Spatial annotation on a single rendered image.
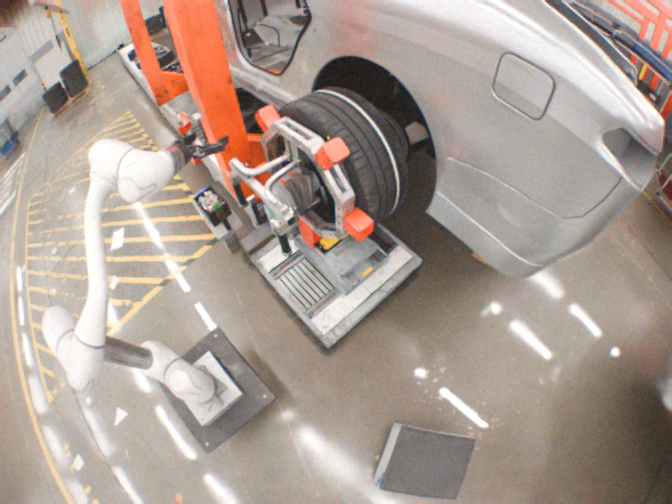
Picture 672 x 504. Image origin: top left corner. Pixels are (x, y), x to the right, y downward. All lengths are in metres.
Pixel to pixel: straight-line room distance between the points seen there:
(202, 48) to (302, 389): 1.76
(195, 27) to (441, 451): 2.04
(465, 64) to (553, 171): 0.39
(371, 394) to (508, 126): 1.48
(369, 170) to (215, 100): 0.73
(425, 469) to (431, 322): 0.93
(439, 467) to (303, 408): 0.82
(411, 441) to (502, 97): 1.38
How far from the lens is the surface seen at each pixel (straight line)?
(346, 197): 1.03
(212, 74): 1.30
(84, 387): 0.93
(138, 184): 0.74
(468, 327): 1.97
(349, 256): 1.75
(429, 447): 1.47
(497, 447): 2.01
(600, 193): 0.93
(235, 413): 1.54
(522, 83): 0.86
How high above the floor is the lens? 1.74
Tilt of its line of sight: 59 degrees down
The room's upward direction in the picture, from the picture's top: 3 degrees counter-clockwise
